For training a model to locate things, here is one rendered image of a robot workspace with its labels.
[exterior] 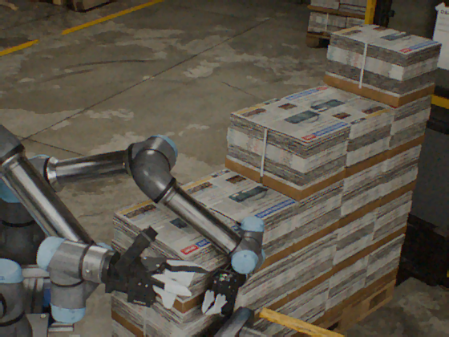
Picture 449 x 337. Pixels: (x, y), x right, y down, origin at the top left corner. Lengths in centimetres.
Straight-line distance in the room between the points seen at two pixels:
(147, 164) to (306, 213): 84
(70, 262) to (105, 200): 286
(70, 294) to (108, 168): 78
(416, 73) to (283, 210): 88
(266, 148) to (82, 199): 190
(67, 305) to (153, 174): 65
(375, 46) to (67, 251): 187
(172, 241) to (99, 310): 115
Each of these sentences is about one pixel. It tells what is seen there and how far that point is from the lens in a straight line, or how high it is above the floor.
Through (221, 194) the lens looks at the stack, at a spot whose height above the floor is 83.
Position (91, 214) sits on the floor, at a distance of 432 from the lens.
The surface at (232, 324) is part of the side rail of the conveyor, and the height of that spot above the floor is 80.
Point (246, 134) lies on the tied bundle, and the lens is 285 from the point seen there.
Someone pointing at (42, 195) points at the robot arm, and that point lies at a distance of 176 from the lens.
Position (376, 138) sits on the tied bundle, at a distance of 309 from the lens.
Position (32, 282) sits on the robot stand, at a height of 73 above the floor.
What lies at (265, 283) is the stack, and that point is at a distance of 282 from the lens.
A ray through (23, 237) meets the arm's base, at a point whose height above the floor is 87.
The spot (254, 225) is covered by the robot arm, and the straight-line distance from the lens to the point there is 237.
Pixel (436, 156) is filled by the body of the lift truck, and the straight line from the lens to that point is 392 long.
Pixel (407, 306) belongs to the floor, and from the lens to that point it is 382.
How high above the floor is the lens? 211
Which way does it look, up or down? 26 degrees down
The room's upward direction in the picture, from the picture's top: 4 degrees clockwise
